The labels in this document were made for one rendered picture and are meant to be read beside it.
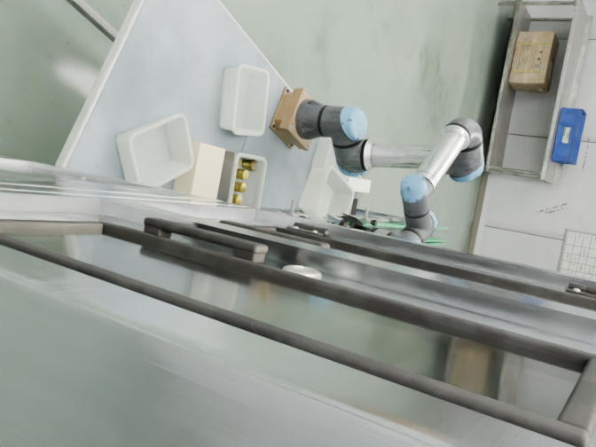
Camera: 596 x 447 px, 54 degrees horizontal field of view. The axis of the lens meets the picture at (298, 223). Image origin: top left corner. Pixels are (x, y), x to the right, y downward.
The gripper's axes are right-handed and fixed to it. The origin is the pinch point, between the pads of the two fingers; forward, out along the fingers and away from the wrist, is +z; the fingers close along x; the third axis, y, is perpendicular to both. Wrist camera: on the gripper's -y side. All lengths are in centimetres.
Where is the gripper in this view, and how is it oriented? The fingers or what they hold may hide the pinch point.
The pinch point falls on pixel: (324, 222)
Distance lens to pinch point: 190.2
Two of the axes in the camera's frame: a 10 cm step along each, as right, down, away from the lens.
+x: -4.2, 9.0, -1.2
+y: -4.4, -3.2, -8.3
